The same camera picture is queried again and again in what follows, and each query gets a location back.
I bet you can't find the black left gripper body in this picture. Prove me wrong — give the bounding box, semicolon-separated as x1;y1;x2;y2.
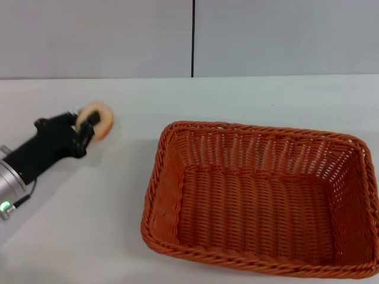
2;115;89;186

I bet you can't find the orange woven wicker basket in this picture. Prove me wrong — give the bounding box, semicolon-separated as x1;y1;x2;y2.
140;120;379;280

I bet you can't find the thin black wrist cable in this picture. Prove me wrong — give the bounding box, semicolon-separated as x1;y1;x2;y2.
12;178;38;208

